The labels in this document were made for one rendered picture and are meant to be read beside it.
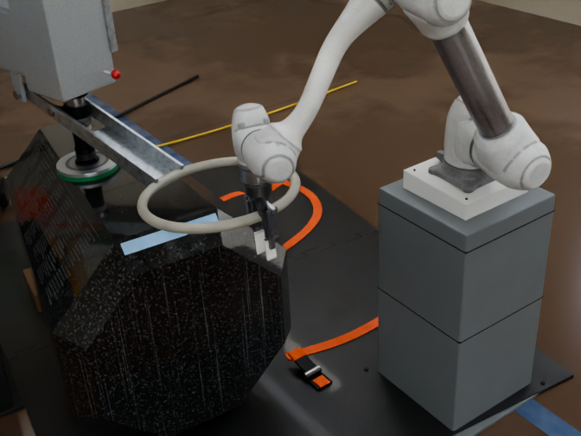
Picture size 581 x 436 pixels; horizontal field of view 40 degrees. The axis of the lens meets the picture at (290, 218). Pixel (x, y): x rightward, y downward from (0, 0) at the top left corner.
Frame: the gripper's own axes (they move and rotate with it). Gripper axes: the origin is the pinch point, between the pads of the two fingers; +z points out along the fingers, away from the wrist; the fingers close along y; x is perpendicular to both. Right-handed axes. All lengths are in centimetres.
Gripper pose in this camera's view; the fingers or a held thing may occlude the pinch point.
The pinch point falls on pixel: (265, 246)
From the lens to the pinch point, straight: 223.2
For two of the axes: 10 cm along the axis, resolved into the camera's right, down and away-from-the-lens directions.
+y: -5.8, -3.1, 7.5
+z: 0.9, 8.9, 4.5
